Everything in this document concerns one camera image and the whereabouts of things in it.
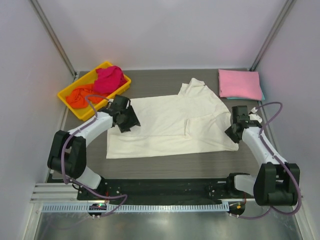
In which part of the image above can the white t shirt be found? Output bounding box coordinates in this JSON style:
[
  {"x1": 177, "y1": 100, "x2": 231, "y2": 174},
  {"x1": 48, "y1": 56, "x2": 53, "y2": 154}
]
[{"x1": 106, "y1": 78, "x2": 239, "y2": 159}]

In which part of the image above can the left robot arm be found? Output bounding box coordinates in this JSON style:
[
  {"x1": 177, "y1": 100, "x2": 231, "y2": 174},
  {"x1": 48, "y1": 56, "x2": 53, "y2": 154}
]
[{"x1": 47, "y1": 105, "x2": 140, "y2": 200}]

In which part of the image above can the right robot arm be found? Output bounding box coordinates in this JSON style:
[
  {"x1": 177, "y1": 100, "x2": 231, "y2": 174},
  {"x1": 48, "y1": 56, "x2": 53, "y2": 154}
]
[{"x1": 225, "y1": 120, "x2": 301, "y2": 207}]

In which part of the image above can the folded teal t shirt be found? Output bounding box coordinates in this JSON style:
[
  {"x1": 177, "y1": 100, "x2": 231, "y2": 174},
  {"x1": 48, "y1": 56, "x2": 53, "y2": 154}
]
[{"x1": 226, "y1": 92, "x2": 266, "y2": 101}]

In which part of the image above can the magenta t shirt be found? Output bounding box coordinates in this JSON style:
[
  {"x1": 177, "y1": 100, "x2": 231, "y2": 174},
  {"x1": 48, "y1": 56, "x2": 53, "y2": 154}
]
[{"x1": 93, "y1": 66, "x2": 127, "y2": 95}]

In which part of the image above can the folded pink t shirt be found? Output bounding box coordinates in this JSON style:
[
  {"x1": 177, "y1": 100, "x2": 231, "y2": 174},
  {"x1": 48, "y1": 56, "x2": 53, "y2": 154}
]
[{"x1": 218, "y1": 69, "x2": 263, "y2": 101}]

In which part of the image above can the orange t shirt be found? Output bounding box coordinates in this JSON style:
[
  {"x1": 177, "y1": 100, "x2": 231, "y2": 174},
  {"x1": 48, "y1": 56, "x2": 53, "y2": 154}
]
[{"x1": 65, "y1": 83, "x2": 110, "y2": 109}]

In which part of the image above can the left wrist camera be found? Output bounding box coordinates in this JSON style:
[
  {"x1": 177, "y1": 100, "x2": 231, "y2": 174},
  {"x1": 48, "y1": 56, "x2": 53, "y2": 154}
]
[{"x1": 110, "y1": 94, "x2": 131, "y2": 111}]

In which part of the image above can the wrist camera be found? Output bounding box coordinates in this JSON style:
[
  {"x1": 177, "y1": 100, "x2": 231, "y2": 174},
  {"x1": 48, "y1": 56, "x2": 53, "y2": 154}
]
[
  {"x1": 110, "y1": 94, "x2": 131, "y2": 111},
  {"x1": 231, "y1": 105, "x2": 263, "y2": 124}
]

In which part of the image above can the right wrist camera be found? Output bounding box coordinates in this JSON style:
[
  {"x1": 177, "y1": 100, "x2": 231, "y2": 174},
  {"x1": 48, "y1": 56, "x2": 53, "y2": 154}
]
[{"x1": 231, "y1": 105, "x2": 263, "y2": 124}]

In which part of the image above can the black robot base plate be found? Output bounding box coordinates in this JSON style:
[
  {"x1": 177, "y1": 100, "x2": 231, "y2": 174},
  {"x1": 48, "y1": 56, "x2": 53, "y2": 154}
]
[{"x1": 77, "y1": 178, "x2": 256, "y2": 201}]

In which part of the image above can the slotted white cable duct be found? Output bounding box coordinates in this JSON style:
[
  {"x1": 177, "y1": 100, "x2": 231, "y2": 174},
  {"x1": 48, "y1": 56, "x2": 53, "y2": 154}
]
[{"x1": 41, "y1": 202, "x2": 229, "y2": 214}]

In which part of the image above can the aluminium rail front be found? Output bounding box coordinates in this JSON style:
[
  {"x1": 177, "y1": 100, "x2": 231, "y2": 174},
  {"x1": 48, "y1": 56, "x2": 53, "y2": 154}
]
[{"x1": 31, "y1": 182, "x2": 254, "y2": 206}]

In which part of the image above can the right aluminium frame post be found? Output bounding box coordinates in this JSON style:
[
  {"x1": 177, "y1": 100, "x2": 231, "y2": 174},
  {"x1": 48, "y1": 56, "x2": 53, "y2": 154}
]
[{"x1": 248, "y1": 0, "x2": 297, "y2": 72}]

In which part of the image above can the aluminium frame post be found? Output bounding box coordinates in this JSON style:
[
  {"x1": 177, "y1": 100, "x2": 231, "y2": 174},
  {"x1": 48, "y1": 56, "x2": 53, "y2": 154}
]
[
  {"x1": 29, "y1": 0, "x2": 77, "y2": 79},
  {"x1": 248, "y1": 0, "x2": 297, "y2": 72}
]

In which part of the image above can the left aluminium frame post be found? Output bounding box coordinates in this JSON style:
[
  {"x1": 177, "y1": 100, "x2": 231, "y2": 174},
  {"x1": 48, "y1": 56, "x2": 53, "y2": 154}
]
[{"x1": 29, "y1": 0, "x2": 77, "y2": 79}]

